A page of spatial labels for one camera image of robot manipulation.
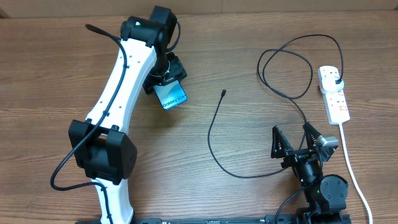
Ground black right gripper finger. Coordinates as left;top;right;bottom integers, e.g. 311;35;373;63
303;122;321;149
271;126;292;154

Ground Galaxy S24 smartphone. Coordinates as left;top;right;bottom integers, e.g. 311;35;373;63
154;81;188;110

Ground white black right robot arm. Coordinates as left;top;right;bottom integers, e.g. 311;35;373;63
266;122;351;223

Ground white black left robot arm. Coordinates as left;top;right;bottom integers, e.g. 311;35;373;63
67;6;187;223

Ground white charger plug adapter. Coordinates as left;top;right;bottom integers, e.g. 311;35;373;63
320;77;345;94

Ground white power strip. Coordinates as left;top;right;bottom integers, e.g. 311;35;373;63
317;65;350;125

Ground brown cardboard backdrop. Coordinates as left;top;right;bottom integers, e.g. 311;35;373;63
1;0;397;18

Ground white power strip cord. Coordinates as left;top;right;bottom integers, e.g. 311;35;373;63
338;123;373;224

